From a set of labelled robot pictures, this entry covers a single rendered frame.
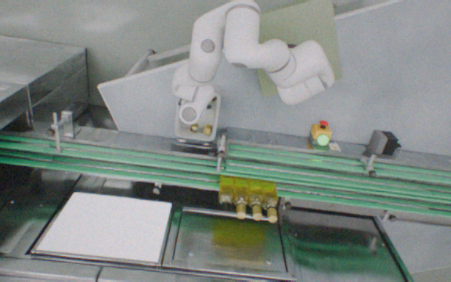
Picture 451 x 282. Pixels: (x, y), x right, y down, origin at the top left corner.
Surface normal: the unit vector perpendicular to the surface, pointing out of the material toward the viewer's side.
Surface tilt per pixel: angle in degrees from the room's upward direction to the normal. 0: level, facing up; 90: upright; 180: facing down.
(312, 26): 4
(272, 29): 4
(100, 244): 90
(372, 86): 0
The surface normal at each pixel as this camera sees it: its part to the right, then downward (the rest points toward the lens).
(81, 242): 0.15, -0.87
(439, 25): -0.01, 0.48
